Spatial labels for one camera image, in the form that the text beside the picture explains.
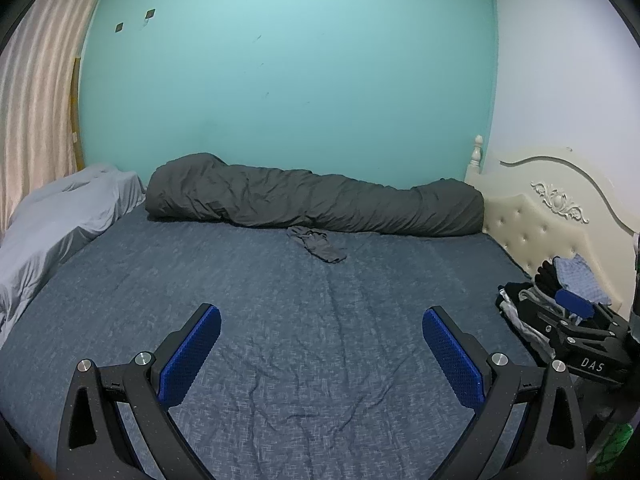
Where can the dark grey rolled duvet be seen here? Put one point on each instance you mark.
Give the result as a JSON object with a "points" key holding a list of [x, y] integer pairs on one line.
{"points": [[300, 200]]}

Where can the wooden window frame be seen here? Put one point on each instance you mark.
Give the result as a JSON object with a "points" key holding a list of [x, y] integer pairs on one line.
{"points": [[76, 110]]}

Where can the grey underwear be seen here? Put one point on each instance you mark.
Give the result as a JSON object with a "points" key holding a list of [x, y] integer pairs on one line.
{"points": [[320, 247]]}

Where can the black folded garment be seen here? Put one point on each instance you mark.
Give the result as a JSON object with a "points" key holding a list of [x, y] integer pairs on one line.
{"points": [[547, 277]]}

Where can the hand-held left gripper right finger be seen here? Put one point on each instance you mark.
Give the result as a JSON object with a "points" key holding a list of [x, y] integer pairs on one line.
{"points": [[452, 360]]}

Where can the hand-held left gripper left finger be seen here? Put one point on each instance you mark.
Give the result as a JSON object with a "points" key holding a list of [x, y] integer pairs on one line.
{"points": [[190, 355]]}

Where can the blue patterned folded cloth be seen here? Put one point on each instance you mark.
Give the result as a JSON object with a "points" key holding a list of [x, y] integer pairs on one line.
{"points": [[580, 272]]}

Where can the cream striped curtain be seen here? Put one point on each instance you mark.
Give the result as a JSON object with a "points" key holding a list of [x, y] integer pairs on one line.
{"points": [[35, 110]]}

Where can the cream tufted headboard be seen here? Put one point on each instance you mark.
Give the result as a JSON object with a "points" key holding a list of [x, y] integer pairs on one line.
{"points": [[525, 220]]}

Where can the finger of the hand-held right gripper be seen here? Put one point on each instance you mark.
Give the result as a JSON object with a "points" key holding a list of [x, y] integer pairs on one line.
{"points": [[575, 302], [555, 330]]}

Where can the light grey pillow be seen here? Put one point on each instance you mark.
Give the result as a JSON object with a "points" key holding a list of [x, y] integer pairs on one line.
{"points": [[60, 220]]}

